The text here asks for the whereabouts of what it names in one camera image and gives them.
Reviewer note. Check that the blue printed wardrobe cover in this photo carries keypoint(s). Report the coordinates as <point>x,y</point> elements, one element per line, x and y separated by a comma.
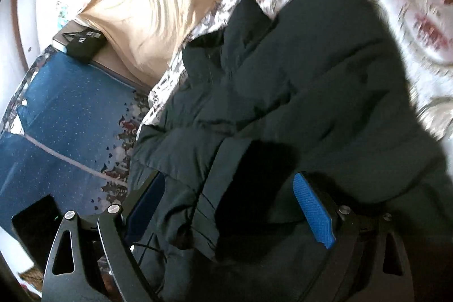
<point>63,118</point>

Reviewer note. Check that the black padded jacket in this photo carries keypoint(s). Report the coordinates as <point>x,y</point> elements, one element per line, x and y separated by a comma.
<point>283,93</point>

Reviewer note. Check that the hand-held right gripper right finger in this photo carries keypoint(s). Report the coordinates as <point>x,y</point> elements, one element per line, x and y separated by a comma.
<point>315,210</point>

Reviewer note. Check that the black printed box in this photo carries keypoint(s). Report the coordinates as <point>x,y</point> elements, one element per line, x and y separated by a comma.
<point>78,40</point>

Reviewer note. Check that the colourful wall poster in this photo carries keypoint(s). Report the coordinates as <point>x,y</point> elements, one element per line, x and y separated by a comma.
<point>62,12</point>

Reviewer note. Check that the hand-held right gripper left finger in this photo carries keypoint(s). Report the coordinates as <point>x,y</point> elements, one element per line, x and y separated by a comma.
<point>143,206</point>

